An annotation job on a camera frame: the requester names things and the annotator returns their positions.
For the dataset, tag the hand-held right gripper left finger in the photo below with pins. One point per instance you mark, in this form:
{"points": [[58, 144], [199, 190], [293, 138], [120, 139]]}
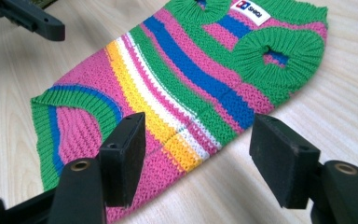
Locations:
{"points": [[122, 161]]}

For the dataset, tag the striped knitted pet sweater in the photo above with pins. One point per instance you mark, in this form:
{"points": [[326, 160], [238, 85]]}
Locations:
{"points": [[199, 77]]}

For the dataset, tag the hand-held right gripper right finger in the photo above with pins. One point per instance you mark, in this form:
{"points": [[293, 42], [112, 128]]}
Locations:
{"points": [[284, 161]]}

